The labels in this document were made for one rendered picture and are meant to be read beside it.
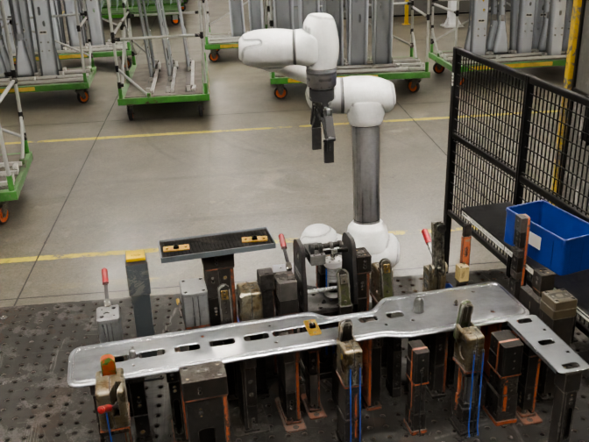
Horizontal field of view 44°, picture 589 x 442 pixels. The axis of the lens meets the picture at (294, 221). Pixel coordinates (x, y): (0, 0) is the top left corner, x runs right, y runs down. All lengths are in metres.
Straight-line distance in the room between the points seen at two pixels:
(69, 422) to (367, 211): 1.27
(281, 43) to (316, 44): 0.10
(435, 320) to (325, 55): 0.85
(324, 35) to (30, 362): 1.55
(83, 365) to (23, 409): 0.46
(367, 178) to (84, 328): 1.22
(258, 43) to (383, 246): 1.02
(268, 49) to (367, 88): 0.63
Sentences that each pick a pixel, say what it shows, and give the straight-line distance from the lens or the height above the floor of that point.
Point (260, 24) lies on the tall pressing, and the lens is 11.56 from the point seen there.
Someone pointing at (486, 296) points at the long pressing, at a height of 1.00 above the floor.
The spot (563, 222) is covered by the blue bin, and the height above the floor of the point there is 1.12.
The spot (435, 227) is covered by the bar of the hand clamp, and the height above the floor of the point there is 1.20.
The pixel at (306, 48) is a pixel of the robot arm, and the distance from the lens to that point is 2.12.
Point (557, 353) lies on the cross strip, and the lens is 2.18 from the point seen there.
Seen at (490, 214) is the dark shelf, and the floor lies 1.03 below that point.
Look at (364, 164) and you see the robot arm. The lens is 2.71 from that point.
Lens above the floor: 2.17
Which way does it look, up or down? 24 degrees down
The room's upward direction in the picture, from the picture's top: 2 degrees counter-clockwise
